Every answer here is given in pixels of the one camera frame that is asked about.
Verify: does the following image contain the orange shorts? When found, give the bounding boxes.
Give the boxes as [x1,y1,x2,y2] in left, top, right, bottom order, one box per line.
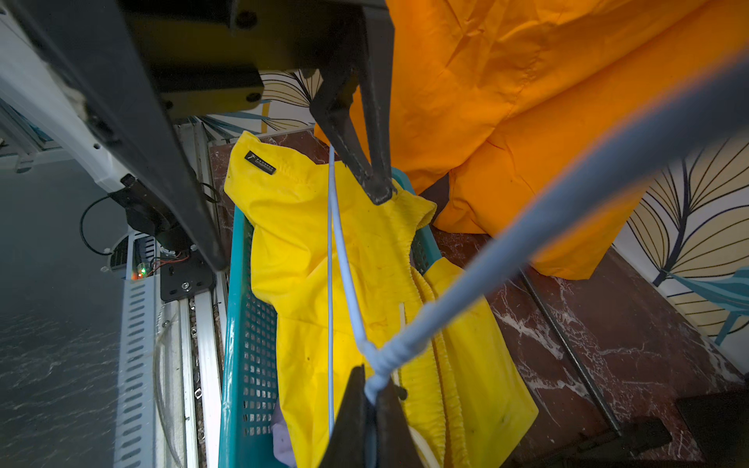
[314,0,749,281]

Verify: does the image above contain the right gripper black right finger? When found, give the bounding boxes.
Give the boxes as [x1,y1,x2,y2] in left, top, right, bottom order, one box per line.
[376,380,423,468]

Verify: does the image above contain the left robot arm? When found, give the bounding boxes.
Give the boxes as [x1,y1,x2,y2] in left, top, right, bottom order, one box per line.
[6,1,394,271]

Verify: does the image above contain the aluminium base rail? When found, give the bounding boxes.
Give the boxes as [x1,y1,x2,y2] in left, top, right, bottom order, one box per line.
[78,122,235,468]

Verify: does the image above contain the teal plastic basket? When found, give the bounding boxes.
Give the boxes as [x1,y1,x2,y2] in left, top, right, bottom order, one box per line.
[220,162,433,467]

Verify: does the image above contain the yellow shorts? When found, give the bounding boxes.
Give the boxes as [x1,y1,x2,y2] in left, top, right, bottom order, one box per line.
[224,134,538,467]

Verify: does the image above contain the purple shorts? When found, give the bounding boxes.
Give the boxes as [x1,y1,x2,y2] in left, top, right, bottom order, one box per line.
[270,404,296,467]

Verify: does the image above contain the white wire hanger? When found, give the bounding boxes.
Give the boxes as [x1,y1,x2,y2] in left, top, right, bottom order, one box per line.
[326,55,749,437]

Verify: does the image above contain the black clothes rack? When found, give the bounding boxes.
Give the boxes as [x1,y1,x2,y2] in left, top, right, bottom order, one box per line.
[502,268,749,468]

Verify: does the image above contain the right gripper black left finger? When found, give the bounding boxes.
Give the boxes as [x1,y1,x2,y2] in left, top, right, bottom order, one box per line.
[319,366,369,468]

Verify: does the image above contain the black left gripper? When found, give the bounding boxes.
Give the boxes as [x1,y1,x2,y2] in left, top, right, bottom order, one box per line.
[119,1,395,205]

